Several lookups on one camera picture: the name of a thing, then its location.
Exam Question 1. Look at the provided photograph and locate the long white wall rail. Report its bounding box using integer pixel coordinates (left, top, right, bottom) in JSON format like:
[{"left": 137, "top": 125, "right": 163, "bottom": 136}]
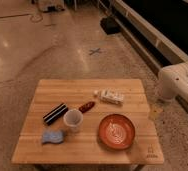
[{"left": 97, "top": 0, "right": 188, "bottom": 92}]

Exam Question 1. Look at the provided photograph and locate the black box on floor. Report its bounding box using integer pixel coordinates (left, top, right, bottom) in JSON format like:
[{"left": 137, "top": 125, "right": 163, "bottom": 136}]
[{"left": 100, "top": 17, "right": 120, "bottom": 35}]

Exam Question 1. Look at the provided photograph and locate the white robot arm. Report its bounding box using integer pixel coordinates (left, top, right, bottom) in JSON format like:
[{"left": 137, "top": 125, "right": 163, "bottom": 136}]
[{"left": 158, "top": 62, "right": 188, "bottom": 102}]

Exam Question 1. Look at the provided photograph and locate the white equipment with cables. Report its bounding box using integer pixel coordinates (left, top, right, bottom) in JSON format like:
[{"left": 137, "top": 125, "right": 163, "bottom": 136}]
[{"left": 31, "top": 0, "right": 67, "bottom": 13}]

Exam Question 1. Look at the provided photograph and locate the orange ceramic bowl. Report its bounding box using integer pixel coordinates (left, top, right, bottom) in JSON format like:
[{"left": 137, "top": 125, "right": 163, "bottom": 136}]
[{"left": 98, "top": 114, "right": 135, "bottom": 150}]

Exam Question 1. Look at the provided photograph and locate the blue sponge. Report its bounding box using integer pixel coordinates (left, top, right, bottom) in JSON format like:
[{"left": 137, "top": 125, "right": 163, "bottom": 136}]
[{"left": 42, "top": 130, "right": 65, "bottom": 144}]

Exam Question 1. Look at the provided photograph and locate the black striped rectangular block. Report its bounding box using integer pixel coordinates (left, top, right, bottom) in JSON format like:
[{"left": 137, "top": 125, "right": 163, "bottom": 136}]
[{"left": 43, "top": 103, "right": 68, "bottom": 125}]

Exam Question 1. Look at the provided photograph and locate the wooden folding table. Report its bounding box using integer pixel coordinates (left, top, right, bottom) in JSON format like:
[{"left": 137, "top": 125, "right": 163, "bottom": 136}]
[{"left": 12, "top": 79, "right": 164, "bottom": 165}]

